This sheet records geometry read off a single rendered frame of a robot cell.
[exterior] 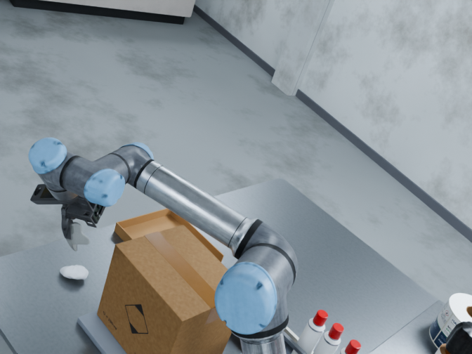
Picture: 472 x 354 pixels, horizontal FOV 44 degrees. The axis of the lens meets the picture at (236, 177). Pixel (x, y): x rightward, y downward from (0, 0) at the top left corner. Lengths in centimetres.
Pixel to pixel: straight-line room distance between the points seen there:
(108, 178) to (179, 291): 45
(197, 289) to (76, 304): 44
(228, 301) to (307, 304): 104
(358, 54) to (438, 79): 90
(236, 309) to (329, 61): 492
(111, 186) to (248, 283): 34
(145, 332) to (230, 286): 56
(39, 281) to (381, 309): 121
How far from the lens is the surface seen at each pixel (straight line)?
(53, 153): 121
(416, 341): 214
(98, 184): 117
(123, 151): 128
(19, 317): 176
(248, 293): 105
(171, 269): 155
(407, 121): 525
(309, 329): 170
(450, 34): 507
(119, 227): 206
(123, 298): 162
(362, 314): 219
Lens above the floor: 213
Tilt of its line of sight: 30 degrees down
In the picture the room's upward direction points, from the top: 21 degrees clockwise
